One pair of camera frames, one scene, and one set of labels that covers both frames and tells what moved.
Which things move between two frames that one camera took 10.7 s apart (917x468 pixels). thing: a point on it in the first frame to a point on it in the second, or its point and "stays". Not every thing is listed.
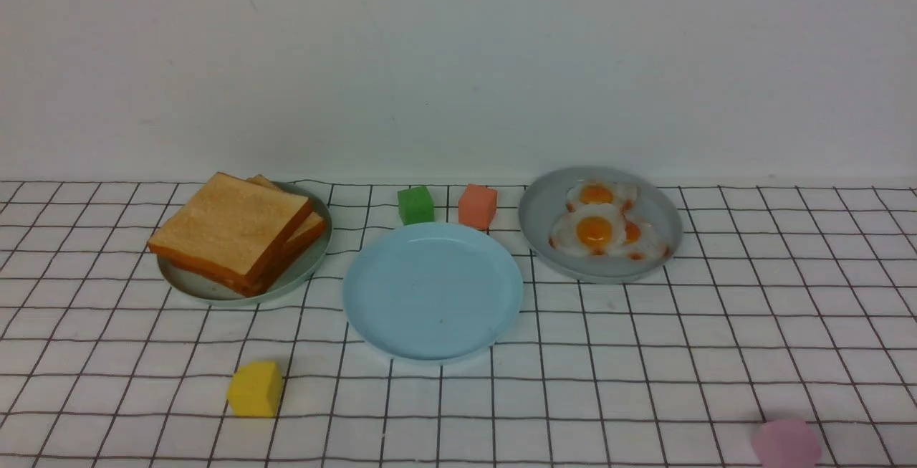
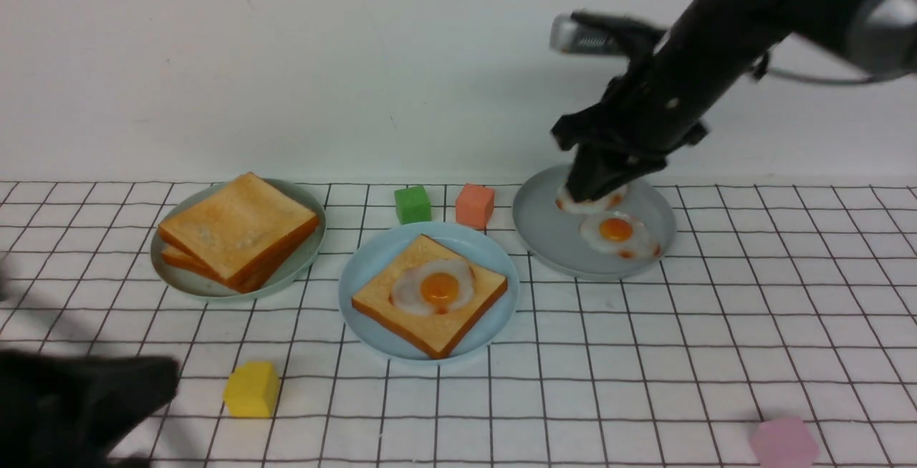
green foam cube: x=416 y=206 stays
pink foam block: x=789 y=443 stays
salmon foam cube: x=477 y=206 stays
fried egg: x=595 y=230 to x=434 y=287
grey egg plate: x=546 y=199 stays
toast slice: x=315 y=226 to x=173 y=256
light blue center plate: x=432 y=293 stays
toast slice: x=231 y=231 to x=430 y=295
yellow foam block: x=255 y=389 stays
